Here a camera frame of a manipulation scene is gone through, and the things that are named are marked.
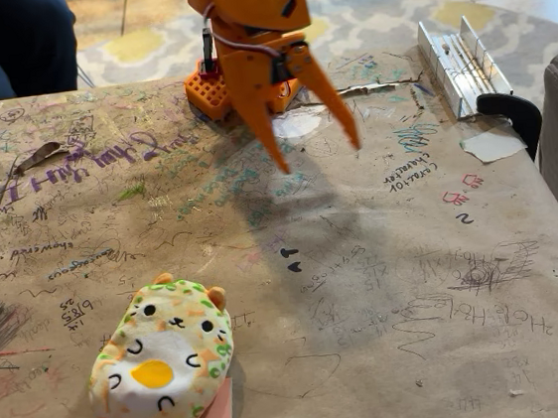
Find person's dark blue trouser legs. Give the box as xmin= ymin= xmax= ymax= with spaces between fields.
xmin=0 ymin=0 xmax=84 ymax=102

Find brown scribbled paper table cover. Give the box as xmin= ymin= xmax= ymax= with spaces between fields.
xmin=0 ymin=32 xmax=558 ymax=418

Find grey yellow patterned rug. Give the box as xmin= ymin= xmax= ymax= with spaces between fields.
xmin=71 ymin=0 xmax=558 ymax=141

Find black table clamp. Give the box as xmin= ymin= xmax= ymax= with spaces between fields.
xmin=475 ymin=87 xmax=547 ymax=169

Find plush cat toy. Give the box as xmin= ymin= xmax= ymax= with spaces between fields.
xmin=70 ymin=266 xmax=242 ymax=418

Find small black red base clamp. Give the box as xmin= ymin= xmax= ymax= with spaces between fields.
xmin=194 ymin=25 xmax=221 ymax=81

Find robot arm servo cable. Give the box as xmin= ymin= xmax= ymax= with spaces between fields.
xmin=200 ymin=0 xmax=293 ymax=107

